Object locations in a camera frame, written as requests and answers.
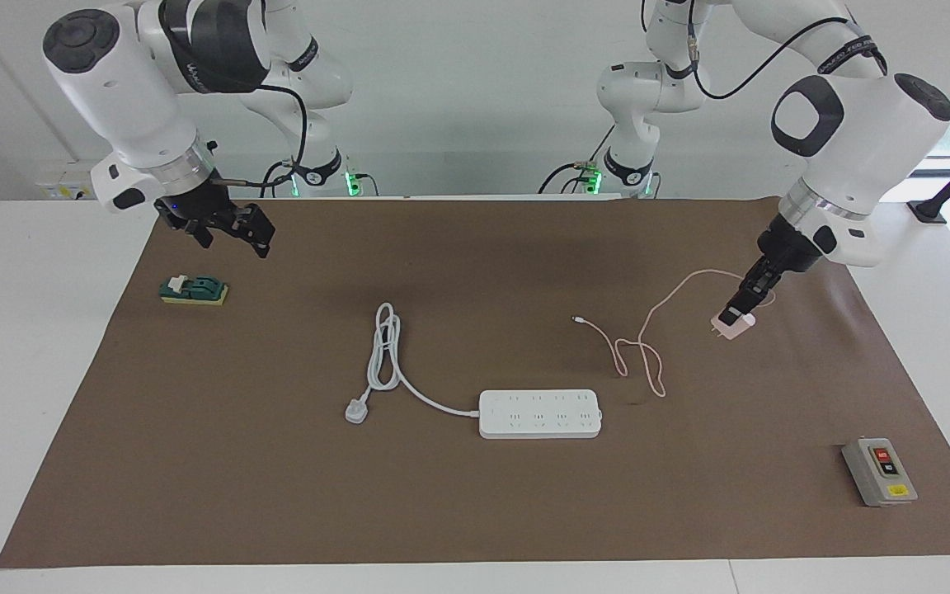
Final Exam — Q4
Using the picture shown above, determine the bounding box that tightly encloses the pink charger block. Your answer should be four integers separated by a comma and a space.
709, 307, 758, 342

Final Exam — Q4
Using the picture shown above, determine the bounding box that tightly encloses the pink charging cable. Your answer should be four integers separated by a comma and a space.
571, 269, 777, 399

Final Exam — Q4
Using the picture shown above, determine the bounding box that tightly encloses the white power strip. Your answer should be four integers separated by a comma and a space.
477, 389, 603, 440

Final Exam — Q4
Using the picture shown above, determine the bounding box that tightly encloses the brown table mat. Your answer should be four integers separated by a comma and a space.
0, 196, 950, 570

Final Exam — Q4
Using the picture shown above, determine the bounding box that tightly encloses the green knife switch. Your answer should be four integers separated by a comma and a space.
159, 275, 230, 309

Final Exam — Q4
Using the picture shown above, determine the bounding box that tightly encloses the white wall socket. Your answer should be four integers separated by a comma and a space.
36, 161, 98, 201

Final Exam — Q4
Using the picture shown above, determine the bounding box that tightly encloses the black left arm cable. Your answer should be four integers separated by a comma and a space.
537, 0, 888, 197

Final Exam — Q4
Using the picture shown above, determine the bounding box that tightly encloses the white power cord with plug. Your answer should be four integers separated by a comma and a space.
344, 302, 482, 426

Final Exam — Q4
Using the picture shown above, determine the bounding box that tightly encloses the grey on-off switch box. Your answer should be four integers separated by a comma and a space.
841, 437, 919, 507

